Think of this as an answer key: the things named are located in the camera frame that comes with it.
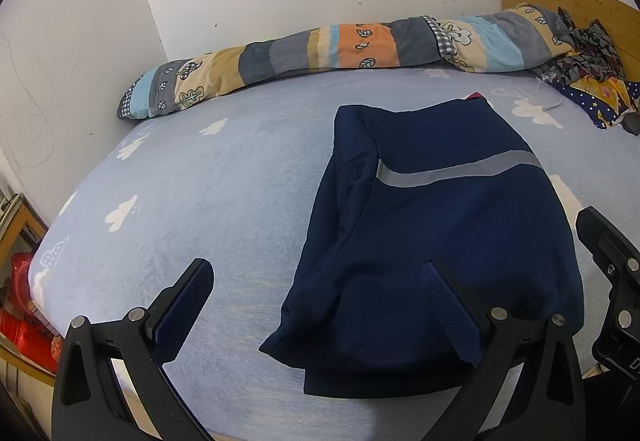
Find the red plastic bag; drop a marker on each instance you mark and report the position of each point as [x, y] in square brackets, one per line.
[21, 322]

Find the long patchwork bolster pillow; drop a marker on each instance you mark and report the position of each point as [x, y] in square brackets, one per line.
[512, 40]

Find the light blue cloud bedsheet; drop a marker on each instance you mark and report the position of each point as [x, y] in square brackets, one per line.
[232, 180]

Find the navy blue jacket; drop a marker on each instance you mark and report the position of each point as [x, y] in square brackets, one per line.
[453, 184]

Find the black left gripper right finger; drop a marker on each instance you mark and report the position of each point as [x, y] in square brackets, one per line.
[526, 383]

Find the grey patterned crumpled garment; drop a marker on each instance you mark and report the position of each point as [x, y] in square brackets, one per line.
[593, 55]

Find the yellow blue star pillow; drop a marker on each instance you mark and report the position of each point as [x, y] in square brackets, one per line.
[606, 103]

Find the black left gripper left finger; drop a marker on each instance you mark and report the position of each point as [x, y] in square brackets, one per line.
[88, 402]

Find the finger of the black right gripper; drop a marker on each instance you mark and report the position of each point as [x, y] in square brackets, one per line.
[617, 346]

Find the wooden bed headboard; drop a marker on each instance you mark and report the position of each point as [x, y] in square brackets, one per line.
[620, 21]

